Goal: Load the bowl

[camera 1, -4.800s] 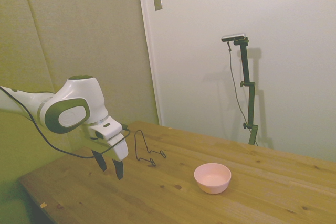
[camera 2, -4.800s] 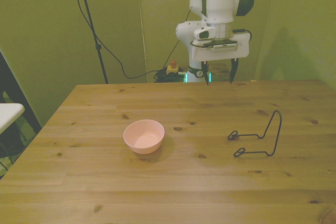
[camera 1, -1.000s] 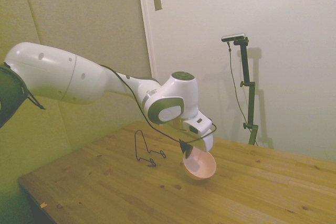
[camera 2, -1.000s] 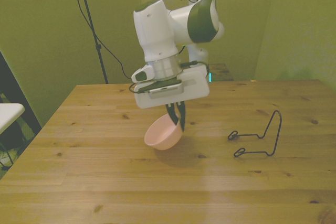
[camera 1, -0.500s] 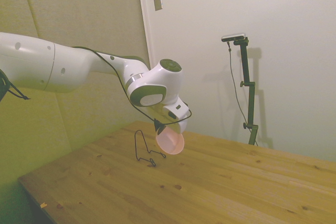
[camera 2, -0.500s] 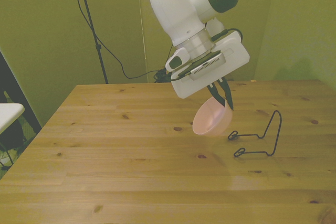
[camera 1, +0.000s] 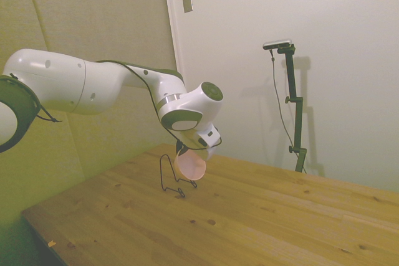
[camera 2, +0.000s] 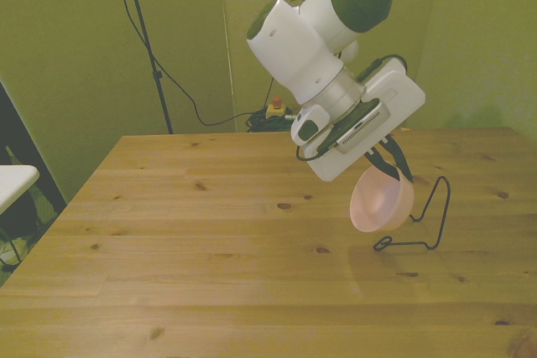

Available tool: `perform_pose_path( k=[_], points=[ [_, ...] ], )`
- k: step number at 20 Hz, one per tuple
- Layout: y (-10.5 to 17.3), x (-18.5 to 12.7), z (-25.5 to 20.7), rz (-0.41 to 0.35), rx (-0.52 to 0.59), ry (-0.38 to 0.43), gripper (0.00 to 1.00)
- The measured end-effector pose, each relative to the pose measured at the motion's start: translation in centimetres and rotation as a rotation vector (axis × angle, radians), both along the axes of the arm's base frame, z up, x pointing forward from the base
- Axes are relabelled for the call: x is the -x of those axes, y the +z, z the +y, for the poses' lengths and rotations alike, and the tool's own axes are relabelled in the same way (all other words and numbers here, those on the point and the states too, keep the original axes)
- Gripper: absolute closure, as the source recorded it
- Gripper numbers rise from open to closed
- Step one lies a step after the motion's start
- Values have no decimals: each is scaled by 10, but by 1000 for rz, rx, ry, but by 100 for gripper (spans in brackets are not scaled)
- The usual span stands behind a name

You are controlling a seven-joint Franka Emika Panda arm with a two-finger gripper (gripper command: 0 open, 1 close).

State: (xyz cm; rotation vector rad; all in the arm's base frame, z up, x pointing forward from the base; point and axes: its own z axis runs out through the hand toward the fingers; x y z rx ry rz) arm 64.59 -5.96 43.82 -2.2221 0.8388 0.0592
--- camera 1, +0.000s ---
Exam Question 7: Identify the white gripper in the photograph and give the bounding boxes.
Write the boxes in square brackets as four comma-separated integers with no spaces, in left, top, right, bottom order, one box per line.
[175,141,219,159]

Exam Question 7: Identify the pink plastic bowl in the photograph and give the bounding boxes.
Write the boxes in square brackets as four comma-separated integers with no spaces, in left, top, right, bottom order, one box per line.
[173,149,208,182]

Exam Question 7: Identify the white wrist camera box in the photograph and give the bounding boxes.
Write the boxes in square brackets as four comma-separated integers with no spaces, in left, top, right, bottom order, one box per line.
[193,122,223,150]

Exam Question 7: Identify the black wire dish rack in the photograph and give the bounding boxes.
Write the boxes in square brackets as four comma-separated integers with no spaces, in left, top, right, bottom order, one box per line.
[159,154,198,199]

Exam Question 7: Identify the white door frame trim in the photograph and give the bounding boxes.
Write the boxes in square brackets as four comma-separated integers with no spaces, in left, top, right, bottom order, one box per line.
[161,0,185,76]

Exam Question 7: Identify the black camera stand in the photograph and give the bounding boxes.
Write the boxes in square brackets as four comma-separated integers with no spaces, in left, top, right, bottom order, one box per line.
[277,44,308,174]

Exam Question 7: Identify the silver camera on stand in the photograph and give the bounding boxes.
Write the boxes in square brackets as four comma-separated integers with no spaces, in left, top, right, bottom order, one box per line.
[262,38,294,51]

